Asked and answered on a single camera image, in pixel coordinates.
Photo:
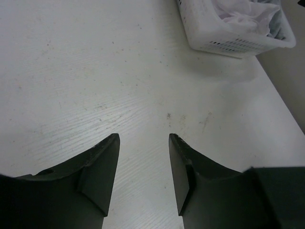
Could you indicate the white plastic laundry basket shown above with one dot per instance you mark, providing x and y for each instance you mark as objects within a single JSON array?
[{"x": 206, "y": 32}]

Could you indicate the white tank top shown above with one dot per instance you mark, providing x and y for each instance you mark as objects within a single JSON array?
[{"x": 263, "y": 17}]

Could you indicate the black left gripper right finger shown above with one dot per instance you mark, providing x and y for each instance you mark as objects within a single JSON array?
[{"x": 211, "y": 196}]

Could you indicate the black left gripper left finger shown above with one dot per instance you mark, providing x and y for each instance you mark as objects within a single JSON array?
[{"x": 74, "y": 194}]

